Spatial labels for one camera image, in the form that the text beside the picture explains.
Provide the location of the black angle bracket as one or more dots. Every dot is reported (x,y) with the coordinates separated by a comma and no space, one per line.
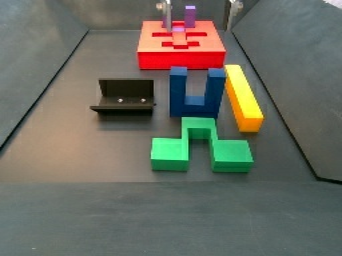
(125,94)

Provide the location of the purple U-shaped block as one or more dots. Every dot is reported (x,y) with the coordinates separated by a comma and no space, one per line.
(189,17)

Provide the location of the red puzzle board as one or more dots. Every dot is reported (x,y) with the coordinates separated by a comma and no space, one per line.
(189,47)

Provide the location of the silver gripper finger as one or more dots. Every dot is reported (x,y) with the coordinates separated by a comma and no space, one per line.
(235,8)
(164,7)

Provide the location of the blue U-shaped block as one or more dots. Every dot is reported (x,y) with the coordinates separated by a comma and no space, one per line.
(195,106)

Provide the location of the green zigzag block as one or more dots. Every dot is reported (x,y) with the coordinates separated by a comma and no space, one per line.
(229,155)

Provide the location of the yellow long block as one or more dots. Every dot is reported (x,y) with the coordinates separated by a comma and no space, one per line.
(245,109)

